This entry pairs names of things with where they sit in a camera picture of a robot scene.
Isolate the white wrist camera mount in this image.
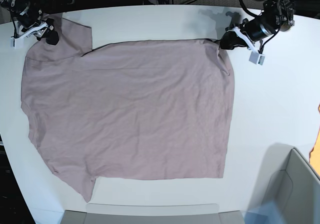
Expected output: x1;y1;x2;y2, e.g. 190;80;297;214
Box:
10;22;41;49
232;27;265;65

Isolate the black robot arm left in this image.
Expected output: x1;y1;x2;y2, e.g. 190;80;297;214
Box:
219;0;295;54

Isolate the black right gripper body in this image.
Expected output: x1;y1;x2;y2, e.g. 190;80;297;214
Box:
34;18;55;40

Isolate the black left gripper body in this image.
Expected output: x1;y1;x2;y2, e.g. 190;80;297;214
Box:
240;18;274;41

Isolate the grey bin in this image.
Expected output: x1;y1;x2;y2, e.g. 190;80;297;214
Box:
61;203;245;223
263;148;320;223

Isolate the mauve pink T-shirt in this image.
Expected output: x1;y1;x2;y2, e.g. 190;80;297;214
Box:
21;18;235;201

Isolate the grey bin at bottom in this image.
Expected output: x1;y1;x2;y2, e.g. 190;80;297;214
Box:
61;203;245;223

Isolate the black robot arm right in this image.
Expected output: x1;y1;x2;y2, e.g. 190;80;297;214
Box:
0;0;59;49

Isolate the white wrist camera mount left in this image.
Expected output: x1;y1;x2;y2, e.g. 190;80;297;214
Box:
232;27;265;65

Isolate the orange object at right edge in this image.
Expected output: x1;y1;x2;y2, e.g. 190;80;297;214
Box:
308;103;320;164

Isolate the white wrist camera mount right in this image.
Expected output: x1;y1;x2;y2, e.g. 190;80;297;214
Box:
10;22;41;49

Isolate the blue translucent object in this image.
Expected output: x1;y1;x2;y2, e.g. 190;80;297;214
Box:
244;201;284;224

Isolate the grey bin at right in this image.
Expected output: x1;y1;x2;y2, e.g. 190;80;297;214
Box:
263;148;320;223

